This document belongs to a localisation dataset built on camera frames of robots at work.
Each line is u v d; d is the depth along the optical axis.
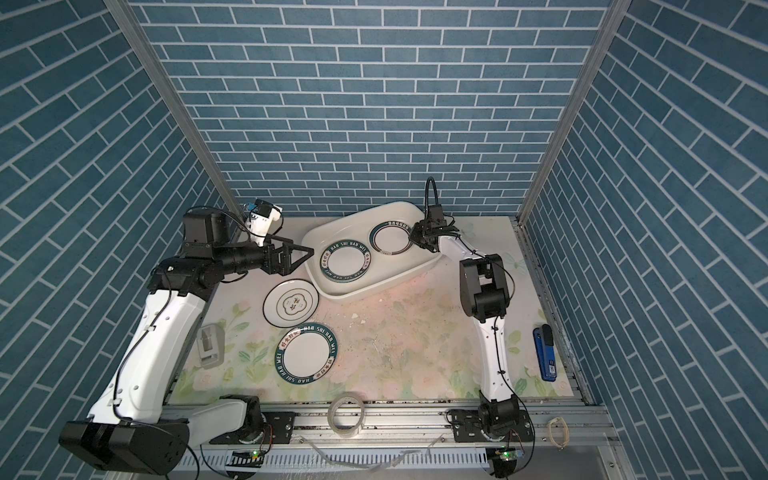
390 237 1.16
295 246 0.64
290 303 0.96
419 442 0.74
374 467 0.69
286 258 0.59
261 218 0.59
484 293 0.62
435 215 0.88
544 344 0.85
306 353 0.85
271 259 0.58
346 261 1.05
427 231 0.87
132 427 0.37
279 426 0.74
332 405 0.74
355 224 1.11
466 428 0.74
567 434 0.72
